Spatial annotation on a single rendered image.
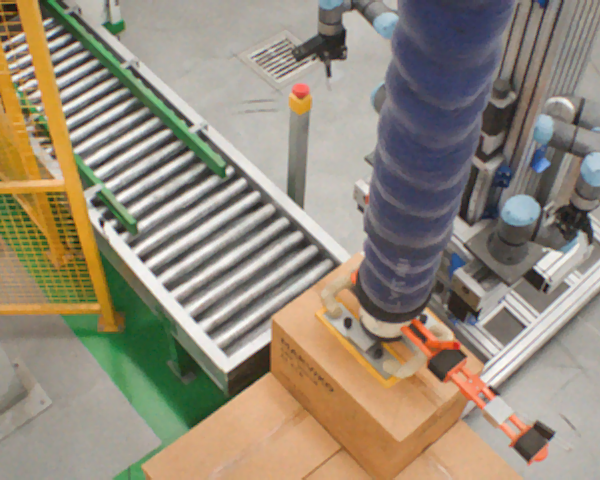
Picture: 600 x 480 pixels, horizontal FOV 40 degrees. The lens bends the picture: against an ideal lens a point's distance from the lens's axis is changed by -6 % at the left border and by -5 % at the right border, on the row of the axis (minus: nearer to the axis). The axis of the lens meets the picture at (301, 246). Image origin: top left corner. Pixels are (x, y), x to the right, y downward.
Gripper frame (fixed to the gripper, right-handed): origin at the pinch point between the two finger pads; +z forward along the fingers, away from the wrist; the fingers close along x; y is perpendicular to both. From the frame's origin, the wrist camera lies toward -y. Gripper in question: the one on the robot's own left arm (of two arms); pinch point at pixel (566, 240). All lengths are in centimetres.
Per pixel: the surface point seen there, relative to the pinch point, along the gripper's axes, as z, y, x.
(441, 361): 32, 38, -6
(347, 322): 42, 46, -37
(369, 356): 44, 48, -25
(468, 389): 33, 39, 6
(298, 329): 58, 53, -51
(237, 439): 98, 83, -47
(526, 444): 32, 39, 30
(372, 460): 87, 55, -8
